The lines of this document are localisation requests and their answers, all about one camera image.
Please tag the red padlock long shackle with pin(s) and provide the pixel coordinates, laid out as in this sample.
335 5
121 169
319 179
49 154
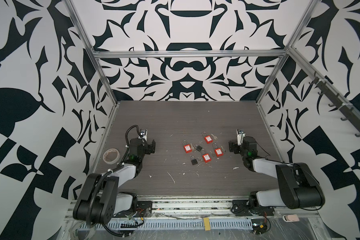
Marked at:
218 151

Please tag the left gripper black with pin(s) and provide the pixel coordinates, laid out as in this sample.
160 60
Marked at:
149 147

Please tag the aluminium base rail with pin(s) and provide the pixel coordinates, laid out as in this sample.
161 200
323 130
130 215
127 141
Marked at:
155 213

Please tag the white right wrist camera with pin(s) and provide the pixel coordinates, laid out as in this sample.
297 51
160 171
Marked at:
240 136

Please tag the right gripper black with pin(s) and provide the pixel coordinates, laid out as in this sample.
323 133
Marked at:
236 147

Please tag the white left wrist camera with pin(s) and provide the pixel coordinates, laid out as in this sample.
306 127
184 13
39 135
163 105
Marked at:
143 134

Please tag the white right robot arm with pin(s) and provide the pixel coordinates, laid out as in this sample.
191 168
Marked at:
297 187

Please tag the small black padlock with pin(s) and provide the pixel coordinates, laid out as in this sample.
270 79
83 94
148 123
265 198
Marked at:
194 161
198 148

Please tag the tape roll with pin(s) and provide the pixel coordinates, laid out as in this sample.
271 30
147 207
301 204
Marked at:
111 156

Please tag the wall hook rack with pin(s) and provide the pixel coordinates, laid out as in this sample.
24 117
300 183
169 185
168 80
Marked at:
338 101

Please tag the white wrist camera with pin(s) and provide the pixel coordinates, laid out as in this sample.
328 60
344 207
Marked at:
240 136
143 134

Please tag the yellow tape piece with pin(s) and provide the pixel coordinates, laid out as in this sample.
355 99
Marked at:
207 224

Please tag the red padlock with key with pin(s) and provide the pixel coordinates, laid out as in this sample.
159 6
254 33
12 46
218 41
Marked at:
187 147

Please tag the pink object on rail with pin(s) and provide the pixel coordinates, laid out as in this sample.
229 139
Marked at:
291 218

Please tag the aluminium cage frame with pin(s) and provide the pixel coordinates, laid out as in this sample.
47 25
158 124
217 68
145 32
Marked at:
193 64

